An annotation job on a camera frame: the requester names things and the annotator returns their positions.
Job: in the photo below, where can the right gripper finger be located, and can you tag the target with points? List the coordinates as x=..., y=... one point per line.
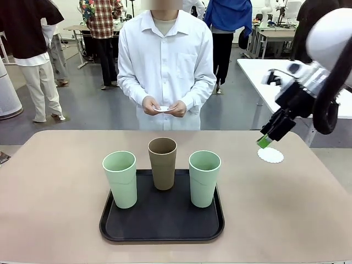
x=283, y=127
x=273, y=123

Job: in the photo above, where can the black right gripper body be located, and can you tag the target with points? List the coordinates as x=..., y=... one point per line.
x=298, y=101

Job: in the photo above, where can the white scalloped paper coaster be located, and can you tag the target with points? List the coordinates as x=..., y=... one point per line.
x=272, y=157
x=164, y=109

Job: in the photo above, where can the light green cup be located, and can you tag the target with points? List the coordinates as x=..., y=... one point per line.
x=122, y=189
x=203, y=189

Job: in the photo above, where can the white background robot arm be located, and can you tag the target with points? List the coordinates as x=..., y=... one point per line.
x=264, y=13

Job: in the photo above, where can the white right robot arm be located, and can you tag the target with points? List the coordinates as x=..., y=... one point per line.
x=327, y=33

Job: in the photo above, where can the person's left forearm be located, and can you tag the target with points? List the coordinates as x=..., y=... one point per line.
x=199, y=90

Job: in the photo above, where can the person's right forearm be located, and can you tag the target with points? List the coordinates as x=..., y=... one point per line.
x=130, y=90

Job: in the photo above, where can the person's left hand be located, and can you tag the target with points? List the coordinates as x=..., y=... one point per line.
x=180, y=108

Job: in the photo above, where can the person's right hand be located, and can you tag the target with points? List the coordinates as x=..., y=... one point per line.
x=149, y=105

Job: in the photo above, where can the white side table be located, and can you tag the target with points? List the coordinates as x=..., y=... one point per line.
x=253, y=74

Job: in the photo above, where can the person in black coat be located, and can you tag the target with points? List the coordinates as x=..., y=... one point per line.
x=302, y=33

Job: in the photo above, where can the grey background desk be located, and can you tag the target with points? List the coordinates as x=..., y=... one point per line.
x=275, y=33

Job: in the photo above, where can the person in blue jacket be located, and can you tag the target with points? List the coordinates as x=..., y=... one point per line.
x=225, y=16

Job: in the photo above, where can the brown cup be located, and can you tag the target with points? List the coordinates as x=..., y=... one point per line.
x=163, y=176

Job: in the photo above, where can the person in white shirt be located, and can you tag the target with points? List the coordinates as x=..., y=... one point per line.
x=165, y=60

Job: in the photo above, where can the black plastic tray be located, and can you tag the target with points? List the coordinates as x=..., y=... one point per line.
x=165, y=220

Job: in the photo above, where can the person in plaid shirt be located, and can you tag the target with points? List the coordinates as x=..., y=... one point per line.
x=103, y=24

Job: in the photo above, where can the beige background desk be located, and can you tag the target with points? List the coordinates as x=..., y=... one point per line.
x=77, y=28

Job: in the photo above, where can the person in grey trousers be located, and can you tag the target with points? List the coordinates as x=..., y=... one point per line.
x=59, y=60

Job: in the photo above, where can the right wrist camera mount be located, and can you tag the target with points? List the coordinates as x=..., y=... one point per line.
x=270, y=78

